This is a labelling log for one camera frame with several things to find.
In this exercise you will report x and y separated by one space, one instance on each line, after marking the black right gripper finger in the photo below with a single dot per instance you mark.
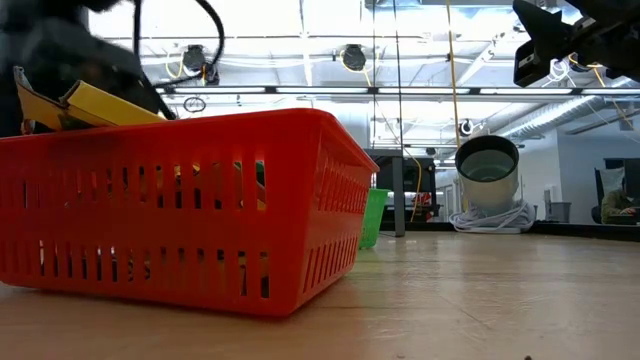
545 25

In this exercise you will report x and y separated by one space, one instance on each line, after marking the red plastic slotted basket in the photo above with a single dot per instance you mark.
200 275

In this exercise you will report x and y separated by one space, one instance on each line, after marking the green plastic slotted basket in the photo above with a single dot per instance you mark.
370 215

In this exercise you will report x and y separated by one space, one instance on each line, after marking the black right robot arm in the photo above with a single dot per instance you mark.
617 7

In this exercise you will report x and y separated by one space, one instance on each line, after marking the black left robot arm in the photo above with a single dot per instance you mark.
30 15

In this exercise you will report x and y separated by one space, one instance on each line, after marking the person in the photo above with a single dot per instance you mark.
617 202

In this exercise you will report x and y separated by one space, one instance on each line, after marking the long ceiling light strip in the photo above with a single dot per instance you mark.
400 90

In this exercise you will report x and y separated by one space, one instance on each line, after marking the grey waste bin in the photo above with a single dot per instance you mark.
558 211

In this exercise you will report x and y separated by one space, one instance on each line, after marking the black cabinet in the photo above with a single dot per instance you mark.
407 190

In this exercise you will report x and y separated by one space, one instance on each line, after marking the grey perforated metal riser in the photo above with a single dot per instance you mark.
398 200

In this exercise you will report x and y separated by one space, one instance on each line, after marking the silver ventilation duct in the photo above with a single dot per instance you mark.
550 117

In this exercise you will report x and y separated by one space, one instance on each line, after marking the white round camera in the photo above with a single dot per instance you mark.
487 190

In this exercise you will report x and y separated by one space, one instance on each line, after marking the black aluminium table frame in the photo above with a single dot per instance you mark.
565 229

